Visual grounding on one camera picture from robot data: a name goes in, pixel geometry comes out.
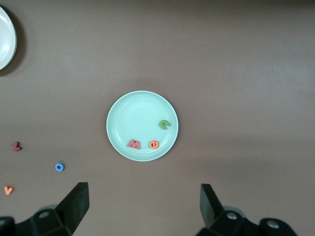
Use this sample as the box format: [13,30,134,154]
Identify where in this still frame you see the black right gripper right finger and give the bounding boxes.
[196,183,298,236]

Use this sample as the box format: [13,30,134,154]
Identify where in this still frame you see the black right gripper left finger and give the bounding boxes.
[14,181,90,236]

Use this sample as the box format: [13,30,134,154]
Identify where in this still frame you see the pink letter w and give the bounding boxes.
[127,139,142,150]

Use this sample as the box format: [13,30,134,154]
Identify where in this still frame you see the green letter u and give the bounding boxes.
[158,119,172,130]

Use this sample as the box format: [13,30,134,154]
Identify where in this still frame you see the green plate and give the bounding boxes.
[106,90,179,162]

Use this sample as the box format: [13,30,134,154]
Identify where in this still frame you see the beige plate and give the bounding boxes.
[0,5,18,71]

